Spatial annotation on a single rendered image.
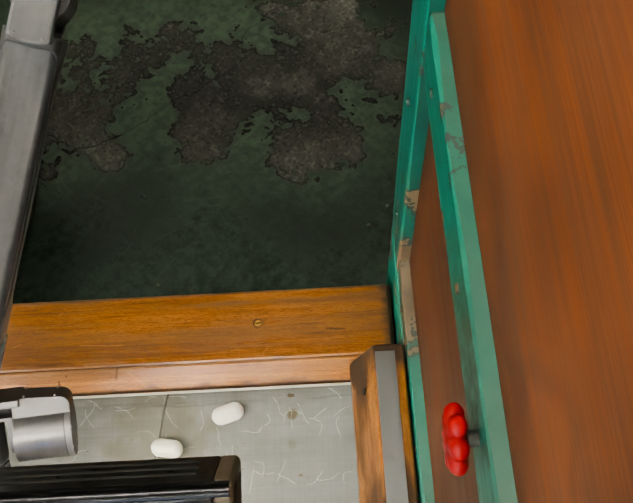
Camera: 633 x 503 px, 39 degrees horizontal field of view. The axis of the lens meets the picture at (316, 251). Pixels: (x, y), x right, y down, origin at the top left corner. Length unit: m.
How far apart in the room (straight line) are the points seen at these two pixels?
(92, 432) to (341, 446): 0.29
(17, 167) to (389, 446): 0.46
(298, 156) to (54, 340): 1.12
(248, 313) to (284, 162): 1.06
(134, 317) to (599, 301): 0.84
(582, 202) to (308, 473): 0.75
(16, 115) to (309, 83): 1.42
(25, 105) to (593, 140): 0.67
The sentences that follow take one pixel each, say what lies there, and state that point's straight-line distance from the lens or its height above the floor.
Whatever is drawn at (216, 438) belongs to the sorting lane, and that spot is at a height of 0.74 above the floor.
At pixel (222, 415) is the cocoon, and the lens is 1.07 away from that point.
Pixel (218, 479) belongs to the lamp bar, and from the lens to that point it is 0.69.
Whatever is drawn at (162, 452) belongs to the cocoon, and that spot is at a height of 0.76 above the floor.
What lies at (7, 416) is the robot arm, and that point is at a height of 0.89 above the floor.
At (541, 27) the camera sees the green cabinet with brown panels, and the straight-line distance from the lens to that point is 0.42.
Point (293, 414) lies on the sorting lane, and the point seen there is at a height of 0.74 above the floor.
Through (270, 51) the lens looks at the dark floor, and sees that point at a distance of 2.34.
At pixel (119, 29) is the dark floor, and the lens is 2.46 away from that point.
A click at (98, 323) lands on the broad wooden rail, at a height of 0.76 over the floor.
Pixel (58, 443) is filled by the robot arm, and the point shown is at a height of 0.88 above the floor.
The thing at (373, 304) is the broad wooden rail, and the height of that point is 0.76.
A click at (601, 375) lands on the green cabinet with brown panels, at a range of 0.35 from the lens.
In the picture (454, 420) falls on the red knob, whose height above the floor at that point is 1.26.
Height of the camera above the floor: 1.77
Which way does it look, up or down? 62 degrees down
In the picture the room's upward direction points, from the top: 3 degrees counter-clockwise
